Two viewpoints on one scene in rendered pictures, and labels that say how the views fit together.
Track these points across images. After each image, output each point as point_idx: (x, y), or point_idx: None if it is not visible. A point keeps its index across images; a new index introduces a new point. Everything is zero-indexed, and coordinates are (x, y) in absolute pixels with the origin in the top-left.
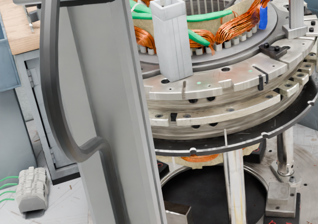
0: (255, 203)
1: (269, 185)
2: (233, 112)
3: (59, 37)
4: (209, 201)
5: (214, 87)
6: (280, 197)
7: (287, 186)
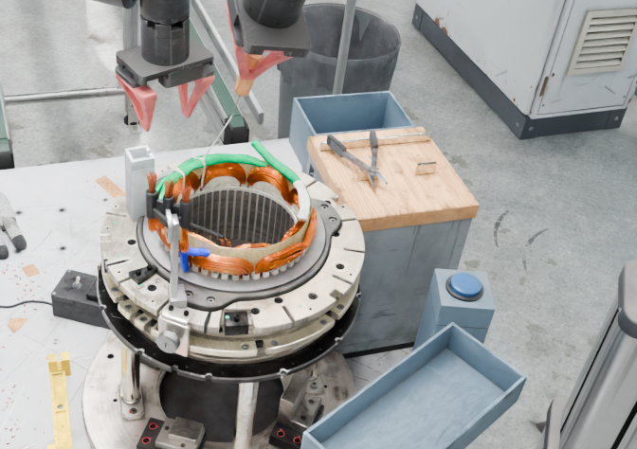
0: (214, 438)
1: (197, 422)
2: (101, 262)
3: None
4: (231, 398)
5: (102, 230)
6: (173, 427)
7: (189, 437)
